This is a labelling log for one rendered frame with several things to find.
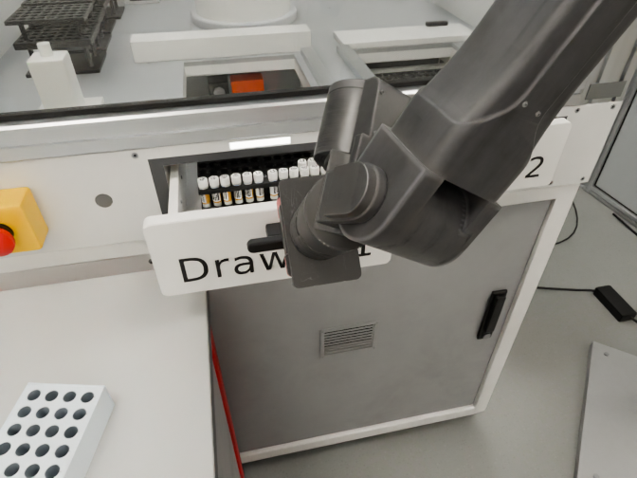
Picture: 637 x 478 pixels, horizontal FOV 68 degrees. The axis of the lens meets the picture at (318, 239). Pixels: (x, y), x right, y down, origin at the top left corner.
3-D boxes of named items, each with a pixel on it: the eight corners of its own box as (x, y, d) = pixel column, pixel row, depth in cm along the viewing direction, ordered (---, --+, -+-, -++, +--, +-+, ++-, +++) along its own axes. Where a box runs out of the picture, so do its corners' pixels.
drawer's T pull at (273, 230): (316, 246, 52) (315, 235, 51) (247, 254, 51) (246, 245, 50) (309, 226, 55) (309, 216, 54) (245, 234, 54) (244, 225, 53)
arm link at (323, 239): (298, 238, 32) (378, 257, 32) (320, 142, 33) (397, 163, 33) (288, 247, 38) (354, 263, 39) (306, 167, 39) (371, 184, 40)
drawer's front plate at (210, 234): (390, 263, 62) (399, 193, 55) (162, 297, 57) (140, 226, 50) (386, 254, 63) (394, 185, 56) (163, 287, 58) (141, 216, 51)
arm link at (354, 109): (362, 215, 25) (464, 254, 30) (403, 23, 27) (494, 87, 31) (262, 221, 35) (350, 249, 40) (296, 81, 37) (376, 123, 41)
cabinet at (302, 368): (488, 424, 131) (596, 182, 80) (100, 508, 114) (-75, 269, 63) (381, 222, 202) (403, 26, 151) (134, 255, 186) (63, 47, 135)
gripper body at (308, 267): (341, 176, 46) (359, 155, 39) (357, 279, 45) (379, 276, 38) (276, 184, 45) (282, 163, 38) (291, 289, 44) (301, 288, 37)
